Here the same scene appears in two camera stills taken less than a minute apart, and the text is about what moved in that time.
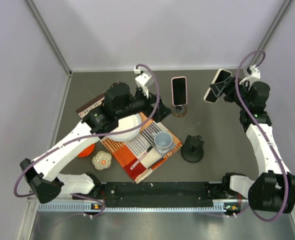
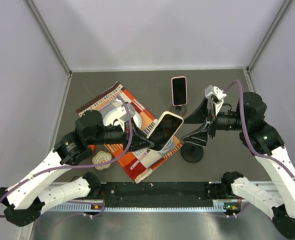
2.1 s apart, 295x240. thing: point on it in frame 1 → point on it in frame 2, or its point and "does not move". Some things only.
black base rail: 159,194 does not move
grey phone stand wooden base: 179,111 does not move
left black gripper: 162,111 → 139,139
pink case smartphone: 179,90 does not move
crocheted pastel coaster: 101,160 does not move
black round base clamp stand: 192,149 does not move
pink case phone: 221,75 → 164,130
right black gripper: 227,87 → 200,136
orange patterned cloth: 140,155 does not move
